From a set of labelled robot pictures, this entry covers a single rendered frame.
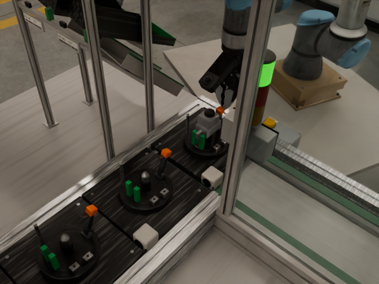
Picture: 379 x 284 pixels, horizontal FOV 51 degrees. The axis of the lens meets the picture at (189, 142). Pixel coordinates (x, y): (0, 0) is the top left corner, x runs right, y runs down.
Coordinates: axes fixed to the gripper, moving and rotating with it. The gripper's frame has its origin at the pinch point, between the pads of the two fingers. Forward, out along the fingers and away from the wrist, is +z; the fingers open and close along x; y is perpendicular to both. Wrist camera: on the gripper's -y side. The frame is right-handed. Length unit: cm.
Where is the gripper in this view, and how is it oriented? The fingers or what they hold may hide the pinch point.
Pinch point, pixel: (223, 106)
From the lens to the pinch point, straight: 115.8
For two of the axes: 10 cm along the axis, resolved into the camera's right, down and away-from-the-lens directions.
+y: 6.6, -5.1, 5.5
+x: -7.5, -4.8, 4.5
